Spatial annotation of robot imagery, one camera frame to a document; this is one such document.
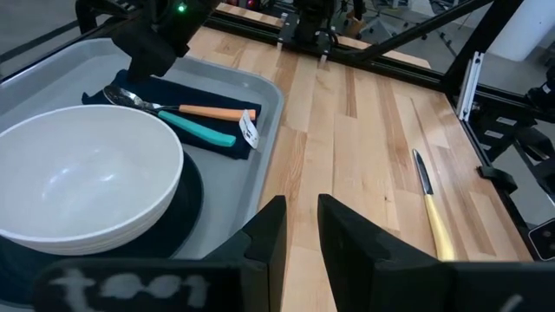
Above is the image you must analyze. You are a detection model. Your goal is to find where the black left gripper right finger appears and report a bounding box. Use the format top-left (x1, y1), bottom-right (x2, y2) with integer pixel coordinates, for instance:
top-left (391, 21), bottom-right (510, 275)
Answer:
top-left (317, 193), bottom-right (456, 312)

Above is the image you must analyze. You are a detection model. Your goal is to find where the orange handled fork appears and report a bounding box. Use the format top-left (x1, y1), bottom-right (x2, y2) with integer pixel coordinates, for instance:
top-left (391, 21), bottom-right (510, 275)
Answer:
top-left (142, 101), bottom-right (258, 123)

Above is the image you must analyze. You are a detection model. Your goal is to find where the white ceramic bowl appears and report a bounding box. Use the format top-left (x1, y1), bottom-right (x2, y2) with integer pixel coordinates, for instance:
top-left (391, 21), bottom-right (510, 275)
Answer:
top-left (0, 104), bottom-right (185, 257)

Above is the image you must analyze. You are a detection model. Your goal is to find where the white round pillar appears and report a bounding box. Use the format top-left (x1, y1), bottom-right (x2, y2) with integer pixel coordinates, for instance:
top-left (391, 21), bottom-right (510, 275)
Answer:
top-left (487, 0), bottom-right (555, 62)

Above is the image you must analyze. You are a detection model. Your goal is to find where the dark round plate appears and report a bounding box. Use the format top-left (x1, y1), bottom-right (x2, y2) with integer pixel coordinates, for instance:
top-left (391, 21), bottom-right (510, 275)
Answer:
top-left (0, 149), bottom-right (205, 304)

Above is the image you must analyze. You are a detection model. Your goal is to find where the silver corner bracket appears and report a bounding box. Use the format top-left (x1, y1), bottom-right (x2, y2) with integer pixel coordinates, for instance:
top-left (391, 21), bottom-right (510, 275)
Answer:
top-left (455, 50), bottom-right (486, 122)

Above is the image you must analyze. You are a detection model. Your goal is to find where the small black table camera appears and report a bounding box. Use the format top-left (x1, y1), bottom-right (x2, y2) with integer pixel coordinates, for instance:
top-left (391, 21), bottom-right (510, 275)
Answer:
top-left (527, 218), bottom-right (555, 262)

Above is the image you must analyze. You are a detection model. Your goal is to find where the yellow handled knife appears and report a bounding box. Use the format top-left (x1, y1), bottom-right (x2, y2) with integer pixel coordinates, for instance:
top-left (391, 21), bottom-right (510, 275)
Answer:
top-left (412, 148), bottom-right (457, 262)

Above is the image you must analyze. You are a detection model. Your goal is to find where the person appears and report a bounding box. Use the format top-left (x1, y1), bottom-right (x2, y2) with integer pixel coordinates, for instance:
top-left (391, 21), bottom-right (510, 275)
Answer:
top-left (344, 0), bottom-right (369, 39)

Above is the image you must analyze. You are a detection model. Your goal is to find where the black labelled control box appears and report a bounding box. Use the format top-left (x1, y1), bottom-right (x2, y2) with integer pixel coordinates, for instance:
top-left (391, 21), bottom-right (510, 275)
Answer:
top-left (467, 97), bottom-right (555, 205)

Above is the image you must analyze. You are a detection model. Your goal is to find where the dark blue cloth napkin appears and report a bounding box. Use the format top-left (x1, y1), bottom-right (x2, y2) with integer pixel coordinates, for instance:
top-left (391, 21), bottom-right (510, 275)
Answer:
top-left (81, 68), bottom-right (263, 160)

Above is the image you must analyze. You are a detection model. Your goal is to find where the grey plastic tray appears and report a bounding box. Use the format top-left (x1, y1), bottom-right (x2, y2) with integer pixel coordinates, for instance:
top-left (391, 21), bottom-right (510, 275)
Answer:
top-left (0, 37), bottom-right (285, 312)

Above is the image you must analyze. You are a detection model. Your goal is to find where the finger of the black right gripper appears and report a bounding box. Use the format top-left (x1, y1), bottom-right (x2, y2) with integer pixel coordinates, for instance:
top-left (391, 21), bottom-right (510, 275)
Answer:
top-left (110, 19), bottom-right (177, 83)

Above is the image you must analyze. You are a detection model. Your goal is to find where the black aluminium table frame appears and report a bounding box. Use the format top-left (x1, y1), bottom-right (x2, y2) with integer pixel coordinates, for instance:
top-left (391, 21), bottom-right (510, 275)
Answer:
top-left (0, 0), bottom-right (555, 261)

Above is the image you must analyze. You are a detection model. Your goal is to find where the black rail clip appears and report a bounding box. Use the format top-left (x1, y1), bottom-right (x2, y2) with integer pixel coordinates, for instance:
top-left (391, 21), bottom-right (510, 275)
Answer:
top-left (478, 165), bottom-right (519, 195)

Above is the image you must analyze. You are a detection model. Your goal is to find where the teal handled spoon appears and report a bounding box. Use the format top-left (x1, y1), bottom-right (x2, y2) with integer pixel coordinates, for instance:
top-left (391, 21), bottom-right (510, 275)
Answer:
top-left (102, 84), bottom-right (238, 148)

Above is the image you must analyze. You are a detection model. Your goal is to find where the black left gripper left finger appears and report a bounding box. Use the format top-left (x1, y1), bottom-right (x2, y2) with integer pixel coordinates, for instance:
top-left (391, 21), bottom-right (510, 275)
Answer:
top-left (203, 195), bottom-right (288, 312)

